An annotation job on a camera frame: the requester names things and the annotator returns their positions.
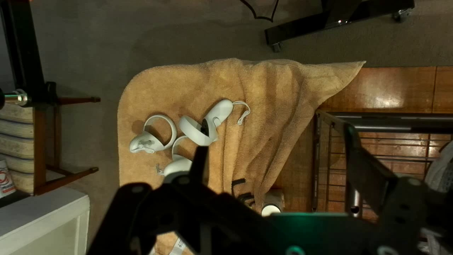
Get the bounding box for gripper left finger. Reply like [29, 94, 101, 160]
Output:
[87, 146, 262, 255]

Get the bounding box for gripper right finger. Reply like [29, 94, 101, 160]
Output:
[344, 123, 453, 255]

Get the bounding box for white shoe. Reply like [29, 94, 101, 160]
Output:
[424, 140, 453, 193]

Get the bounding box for white hand controller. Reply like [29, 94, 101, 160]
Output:
[178, 99, 251, 146]
[156, 136, 194, 177]
[129, 114, 177, 154]

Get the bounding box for white cabinet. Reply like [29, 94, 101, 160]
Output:
[0, 187, 91, 255]

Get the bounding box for wooden chair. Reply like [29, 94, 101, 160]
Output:
[33, 82, 101, 196]

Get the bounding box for white round lamp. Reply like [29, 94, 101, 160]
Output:
[261, 192, 285, 217]

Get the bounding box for white cup with red print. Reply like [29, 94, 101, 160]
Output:
[0, 159, 17, 199]

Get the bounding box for stack of striped cushions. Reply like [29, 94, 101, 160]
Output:
[0, 103, 35, 194]

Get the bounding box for tan towel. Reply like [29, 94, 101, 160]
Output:
[117, 58, 366, 255]

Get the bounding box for black stand with casters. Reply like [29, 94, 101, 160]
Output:
[264, 0, 415, 53]

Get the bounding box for metal wire rack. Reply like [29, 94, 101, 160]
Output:
[311, 109, 453, 222]

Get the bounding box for black post with chrome rod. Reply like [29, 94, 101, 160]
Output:
[0, 0, 48, 108]

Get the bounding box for black cable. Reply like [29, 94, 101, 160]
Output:
[240, 0, 280, 22]

